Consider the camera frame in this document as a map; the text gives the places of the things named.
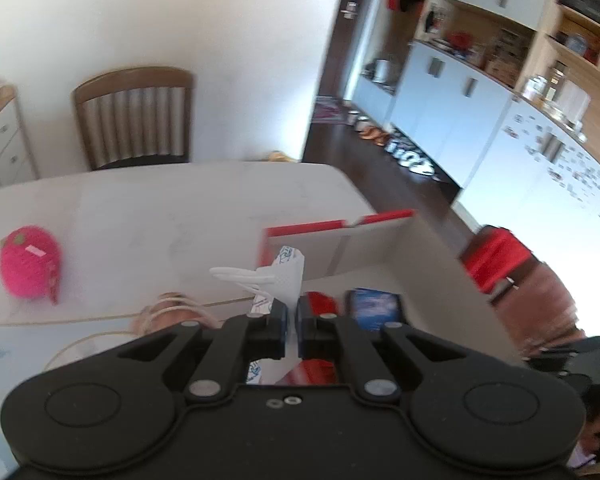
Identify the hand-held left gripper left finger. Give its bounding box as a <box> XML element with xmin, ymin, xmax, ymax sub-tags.
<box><xmin>117</xmin><ymin>298</ymin><xmax>290</xmax><ymax>404</ymax></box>

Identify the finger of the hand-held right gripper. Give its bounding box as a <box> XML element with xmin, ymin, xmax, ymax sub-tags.
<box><xmin>527</xmin><ymin>336</ymin><xmax>600</xmax><ymax>376</ymax></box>

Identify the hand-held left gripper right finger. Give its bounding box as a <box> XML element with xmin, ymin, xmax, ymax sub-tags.
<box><xmin>295</xmin><ymin>294</ymin><xmax>469</xmax><ymax>404</ymax></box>

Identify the red glossy packet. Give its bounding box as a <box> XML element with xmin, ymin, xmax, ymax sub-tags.
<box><xmin>280</xmin><ymin>291</ymin><xmax>341</xmax><ymax>386</ymax></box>

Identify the blue packet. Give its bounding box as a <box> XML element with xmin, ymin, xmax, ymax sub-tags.
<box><xmin>345</xmin><ymin>287</ymin><xmax>406</xmax><ymax>332</ymax></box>

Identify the white red-edged cardboard box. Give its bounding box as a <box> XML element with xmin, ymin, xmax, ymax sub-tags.
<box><xmin>257</xmin><ymin>210</ymin><xmax>527</xmax><ymax>386</ymax></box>

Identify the pink plush strawberry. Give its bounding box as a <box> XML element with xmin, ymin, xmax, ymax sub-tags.
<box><xmin>0</xmin><ymin>225</ymin><xmax>64</xmax><ymax>306</ymax></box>

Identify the red cloth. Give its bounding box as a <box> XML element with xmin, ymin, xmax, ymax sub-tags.
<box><xmin>460</xmin><ymin>227</ymin><xmax>537</xmax><ymax>294</ymax></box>

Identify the white fridge with magnets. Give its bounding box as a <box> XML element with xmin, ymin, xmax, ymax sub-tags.
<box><xmin>452</xmin><ymin>95</ymin><xmax>600</xmax><ymax>281</ymax></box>

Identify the row of shoes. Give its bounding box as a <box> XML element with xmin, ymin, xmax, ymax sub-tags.
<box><xmin>347</xmin><ymin>110</ymin><xmax>439</xmax><ymax>177</ymax></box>

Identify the red patterned rug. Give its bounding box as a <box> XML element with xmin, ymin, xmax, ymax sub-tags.
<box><xmin>312</xmin><ymin>95</ymin><xmax>349</xmax><ymax>124</ymax></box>

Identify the white storage cabinet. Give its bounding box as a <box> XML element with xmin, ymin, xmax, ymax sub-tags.
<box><xmin>352</xmin><ymin>40</ymin><xmax>516</xmax><ymax>191</ymax></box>

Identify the glass jar with metal lid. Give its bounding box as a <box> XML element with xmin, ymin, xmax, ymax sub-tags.
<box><xmin>547</xmin><ymin>61</ymin><xmax>570</xmax><ymax>99</ymax></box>

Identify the pale printed table mat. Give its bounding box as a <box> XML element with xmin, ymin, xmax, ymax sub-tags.
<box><xmin>0</xmin><ymin>300</ymin><xmax>261</xmax><ymax>480</ymax></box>

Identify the brown wooden door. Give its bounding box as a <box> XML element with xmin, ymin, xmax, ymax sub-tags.
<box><xmin>325</xmin><ymin>0</ymin><xmax>381</xmax><ymax>106</ymax></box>

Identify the wooden slat-back chair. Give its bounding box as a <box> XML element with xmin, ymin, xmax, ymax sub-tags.
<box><xmin>71</xmin><ymin>66</ymin><xmax>196</xmax><ymax>172</ymax></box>

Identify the wooden shelving unit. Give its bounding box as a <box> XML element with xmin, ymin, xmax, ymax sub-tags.
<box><xmin>412</xmin><ymin>0</ymin><xmax>600</xmax><ymax>161</ymax></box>

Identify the red ornament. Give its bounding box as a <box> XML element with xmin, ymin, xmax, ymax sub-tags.
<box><xmin>447</xmin><ymin>31</ymin><xmax>476</xmax><ymax>56</ymax></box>

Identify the white drawer cabinet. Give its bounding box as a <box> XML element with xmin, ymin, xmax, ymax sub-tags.
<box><xmin>0</xmin><ymin>85</ymin><xmax>39</xmax><ymax>193</ymax></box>

